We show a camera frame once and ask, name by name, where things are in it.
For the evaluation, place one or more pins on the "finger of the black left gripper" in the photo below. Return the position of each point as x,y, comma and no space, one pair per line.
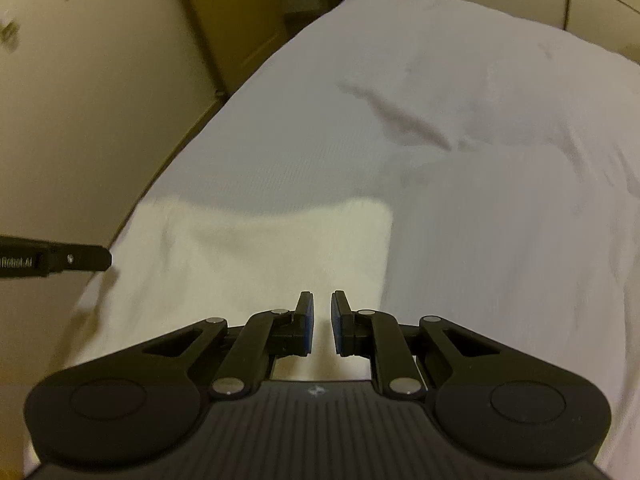
26,258

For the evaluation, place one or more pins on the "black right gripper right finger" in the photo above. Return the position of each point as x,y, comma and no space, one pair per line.
492,401

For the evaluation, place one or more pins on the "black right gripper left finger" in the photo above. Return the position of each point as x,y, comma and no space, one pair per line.
135,405

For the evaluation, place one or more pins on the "cream knitted sweater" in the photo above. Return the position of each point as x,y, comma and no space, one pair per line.
177,263

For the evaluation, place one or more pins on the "white bed sheet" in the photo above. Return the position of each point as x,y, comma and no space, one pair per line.
508,153

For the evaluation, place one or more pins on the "wall power socket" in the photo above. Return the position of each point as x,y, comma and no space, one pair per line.
9,35

